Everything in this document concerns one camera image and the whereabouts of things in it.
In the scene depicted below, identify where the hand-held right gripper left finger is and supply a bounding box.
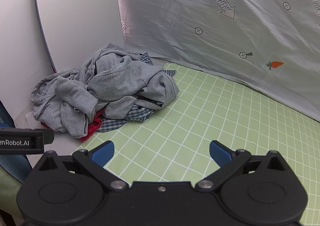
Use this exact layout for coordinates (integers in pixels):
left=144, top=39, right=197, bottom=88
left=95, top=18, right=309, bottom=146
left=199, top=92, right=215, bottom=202
left=31, top=140, right=130, bottom=193

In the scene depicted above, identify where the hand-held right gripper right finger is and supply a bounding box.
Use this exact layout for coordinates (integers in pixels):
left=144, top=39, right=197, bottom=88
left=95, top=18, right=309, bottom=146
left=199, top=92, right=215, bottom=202
left=195, top=140, right=291, bottom=193

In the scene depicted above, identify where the grey zip hoodie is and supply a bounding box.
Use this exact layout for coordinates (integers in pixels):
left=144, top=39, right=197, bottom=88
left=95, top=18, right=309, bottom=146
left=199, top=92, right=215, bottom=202
left=30, top=42, right=180, bottom=139

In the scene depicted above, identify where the red garment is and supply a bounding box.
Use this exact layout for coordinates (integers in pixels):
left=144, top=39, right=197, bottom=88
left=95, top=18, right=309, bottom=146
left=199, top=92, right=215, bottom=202
left=41, top=108, right=103, bottom=142

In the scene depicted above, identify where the green checked bed sheet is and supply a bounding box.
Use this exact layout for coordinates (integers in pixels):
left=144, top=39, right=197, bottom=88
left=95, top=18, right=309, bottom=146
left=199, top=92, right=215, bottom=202
left=71, top=62, right=320, bottom=225

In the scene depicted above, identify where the blue plaid shirt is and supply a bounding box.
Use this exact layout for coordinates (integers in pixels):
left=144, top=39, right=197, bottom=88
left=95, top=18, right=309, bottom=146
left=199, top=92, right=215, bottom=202
left=96, top=52, right=178, bottom=133

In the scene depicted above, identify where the green cloth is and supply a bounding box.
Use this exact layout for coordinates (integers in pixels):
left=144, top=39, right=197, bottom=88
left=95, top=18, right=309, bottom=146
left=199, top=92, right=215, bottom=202
left=0, top=166, right=24, bottom=216

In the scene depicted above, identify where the grey printed bed sheet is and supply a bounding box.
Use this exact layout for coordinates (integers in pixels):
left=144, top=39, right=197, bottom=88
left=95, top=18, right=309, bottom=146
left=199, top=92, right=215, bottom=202
left=114, top=0, right=320, bottom=123

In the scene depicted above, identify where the white foam board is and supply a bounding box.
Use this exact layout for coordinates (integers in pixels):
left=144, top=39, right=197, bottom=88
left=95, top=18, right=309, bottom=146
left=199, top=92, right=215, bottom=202
left=33, top=0, right=126, bottom=73

